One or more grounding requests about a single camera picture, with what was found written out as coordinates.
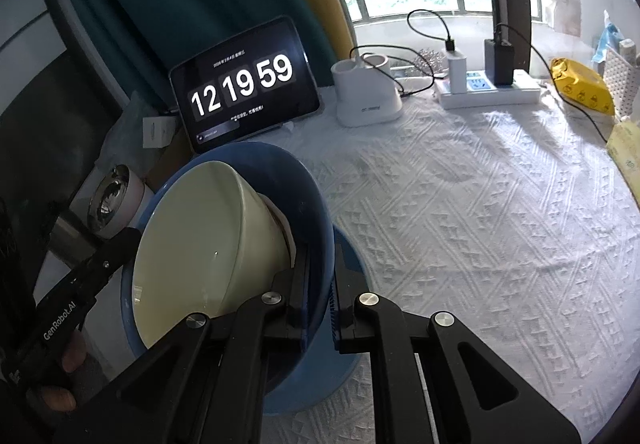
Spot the large blue bowl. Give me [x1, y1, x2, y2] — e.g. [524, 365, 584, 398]
[120, 140, 368, 417]

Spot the white charger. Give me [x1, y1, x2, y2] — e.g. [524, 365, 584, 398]
[446, 50, 468, 92]

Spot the white power strip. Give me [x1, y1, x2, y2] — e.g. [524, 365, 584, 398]
[434, 70, 543, 110]

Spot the yellow tissue pack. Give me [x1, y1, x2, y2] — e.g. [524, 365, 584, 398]
[606, 121, 640, 205]

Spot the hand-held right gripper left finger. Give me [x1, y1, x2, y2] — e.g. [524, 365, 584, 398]
[52, 256, 313, 444]

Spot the white bowl with pink inside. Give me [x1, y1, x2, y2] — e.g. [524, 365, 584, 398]
[260, 194, 298, 257]

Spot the tablet with clock display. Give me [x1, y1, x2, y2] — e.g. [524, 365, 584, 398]
[169, 15, 322, 155]

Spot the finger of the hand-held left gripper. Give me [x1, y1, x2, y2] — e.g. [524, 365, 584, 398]
[75, 226, 143, 285]

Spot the white lamp base holder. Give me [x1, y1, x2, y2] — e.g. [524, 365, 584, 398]
[331, 52, 403, 128]

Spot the blue plastic bag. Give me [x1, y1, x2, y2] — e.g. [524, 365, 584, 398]
[592, 11, 623, 64]

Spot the white plastic basket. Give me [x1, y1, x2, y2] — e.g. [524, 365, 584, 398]
[604, 40, 640, 119]

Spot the black cable of white charger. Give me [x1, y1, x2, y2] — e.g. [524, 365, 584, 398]
[407, 8, 457, 53]

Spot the yellow wet wipes packet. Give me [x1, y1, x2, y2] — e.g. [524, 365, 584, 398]
[550, 57, 616, 117]

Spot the white textured tablecloth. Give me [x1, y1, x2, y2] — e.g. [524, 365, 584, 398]
[250, 84, 640, 444]

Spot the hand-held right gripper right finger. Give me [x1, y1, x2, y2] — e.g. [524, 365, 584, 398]
[330, 244, 583, 444]

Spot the small white box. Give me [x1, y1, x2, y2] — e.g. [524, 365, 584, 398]
[141, 116, 178, 149]

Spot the person's left hand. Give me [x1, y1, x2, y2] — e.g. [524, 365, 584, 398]
[37, 335, 90, 414]

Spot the black cable of white dock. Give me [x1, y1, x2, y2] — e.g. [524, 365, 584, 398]
[348, 45, 436, 97]

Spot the cream bowl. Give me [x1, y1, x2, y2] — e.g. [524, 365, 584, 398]
[131, 160, 296, 350]

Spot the black charger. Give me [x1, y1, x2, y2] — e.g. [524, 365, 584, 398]
[483, 38, 516, 85]

